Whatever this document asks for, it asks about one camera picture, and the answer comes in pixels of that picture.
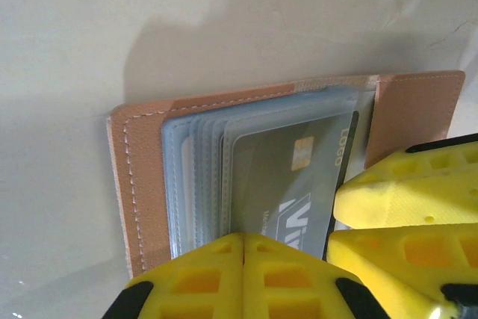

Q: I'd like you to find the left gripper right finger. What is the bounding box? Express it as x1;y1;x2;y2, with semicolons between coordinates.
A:
242;232;459;319

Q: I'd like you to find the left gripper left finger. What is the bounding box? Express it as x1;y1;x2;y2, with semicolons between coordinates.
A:
102;232;246;319

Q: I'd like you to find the pink leather card holder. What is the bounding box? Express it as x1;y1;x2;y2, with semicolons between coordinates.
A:
106;69;467;279

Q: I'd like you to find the dark VIP card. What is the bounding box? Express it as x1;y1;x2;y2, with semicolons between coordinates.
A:
222;109;360;260

